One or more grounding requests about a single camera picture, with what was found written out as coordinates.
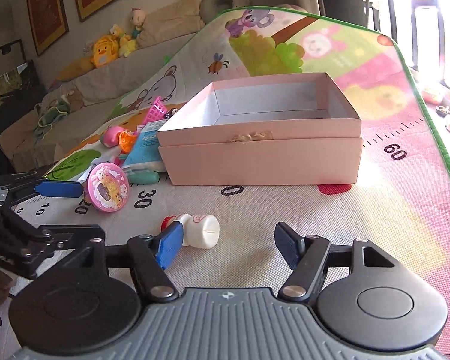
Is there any round pink cartoon tin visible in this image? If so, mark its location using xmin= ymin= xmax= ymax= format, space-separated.
xmin=84 ymin=163 xmax=130 ymax=213

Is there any small white yogurt bottle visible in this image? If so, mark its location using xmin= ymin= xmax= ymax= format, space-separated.
xmin=161 ymin=214 xmax=220 ymax=250

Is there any beige sofa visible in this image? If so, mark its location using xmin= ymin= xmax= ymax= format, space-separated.
xmin=0 ymin=31 xmax=196 ymax=173

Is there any green knitted cloth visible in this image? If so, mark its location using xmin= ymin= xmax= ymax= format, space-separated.
xmin=34 ymin=97 xmax=71 ymax=140

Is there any orange plastic toy shell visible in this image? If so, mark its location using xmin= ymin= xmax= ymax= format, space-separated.
xmin=118 ymin=130 xmax=137 ymax=154

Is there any colourful cartoon play mat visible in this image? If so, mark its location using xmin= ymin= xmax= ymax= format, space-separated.
xmin=0 ymin=6 xmax=450 ymax=360

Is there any pink cardboard box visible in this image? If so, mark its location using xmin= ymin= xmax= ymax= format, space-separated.
xmin=157 ymin=72 xmax=362 ymax=186

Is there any pink plastic toy net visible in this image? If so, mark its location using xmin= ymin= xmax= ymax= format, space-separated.
xmin=142 ymin=96 xmax=168 ymax=125

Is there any yellow long cushion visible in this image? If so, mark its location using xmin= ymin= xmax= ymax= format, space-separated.
xmin=55 ymin=56 xmax=95 ymax=82

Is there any small dark toy figure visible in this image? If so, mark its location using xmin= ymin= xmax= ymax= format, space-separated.
xmin=164 ymin=107 xmax=179 ymax=119

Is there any yellow duck plush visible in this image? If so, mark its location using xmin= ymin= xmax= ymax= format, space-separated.
xmin=91 ymin=35 xmax=119 ymax=68

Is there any small yellow chick plush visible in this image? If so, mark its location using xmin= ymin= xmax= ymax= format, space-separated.
xmin=109 ymin=24 xmax=137 ymax=57

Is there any doll with pink hat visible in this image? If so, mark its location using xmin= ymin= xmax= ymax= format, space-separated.
xmin=130 ymin=8 xmax=146 ymax=39

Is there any beige folded blanket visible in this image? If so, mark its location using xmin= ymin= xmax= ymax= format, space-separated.
xmin=137 ymin=0 xmax=205 ymax=49

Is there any grey neck pillow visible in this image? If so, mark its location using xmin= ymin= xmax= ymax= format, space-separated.
xmin=200 ymin=0 xmax=251 ymax=24

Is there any teal toy handle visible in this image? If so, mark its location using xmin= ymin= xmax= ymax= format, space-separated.
xmin=127 ymin=170 xmax=160 ymax=185

